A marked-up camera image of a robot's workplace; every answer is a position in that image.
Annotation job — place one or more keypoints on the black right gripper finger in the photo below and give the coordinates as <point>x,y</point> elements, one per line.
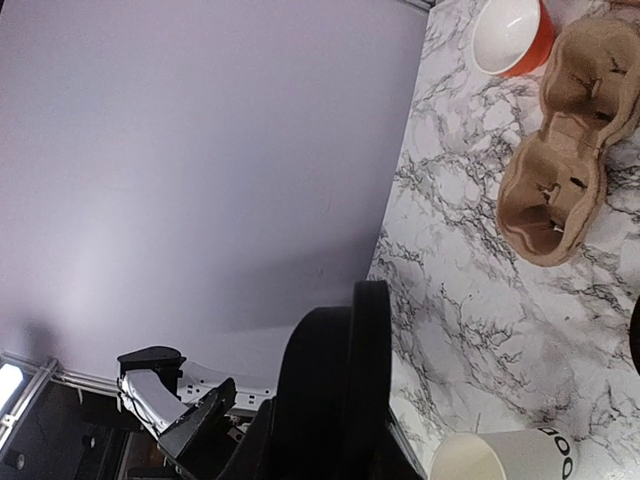
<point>251,459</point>

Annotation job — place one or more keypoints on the black plastic cup lid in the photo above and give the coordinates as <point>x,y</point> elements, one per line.
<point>634,336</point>
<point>331,414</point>

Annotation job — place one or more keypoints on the white paper coffee cup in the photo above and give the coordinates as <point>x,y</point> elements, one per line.
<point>539,453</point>

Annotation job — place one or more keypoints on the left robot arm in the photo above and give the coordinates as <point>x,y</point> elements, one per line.
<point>185,405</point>

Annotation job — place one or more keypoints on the brown pulp cup carrier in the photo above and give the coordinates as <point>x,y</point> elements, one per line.
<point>555,182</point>

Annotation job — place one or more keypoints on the orange and white bowl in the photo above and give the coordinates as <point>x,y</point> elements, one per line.
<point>512,38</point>

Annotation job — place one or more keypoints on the front aluminium rail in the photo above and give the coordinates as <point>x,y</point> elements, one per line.
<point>50,380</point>

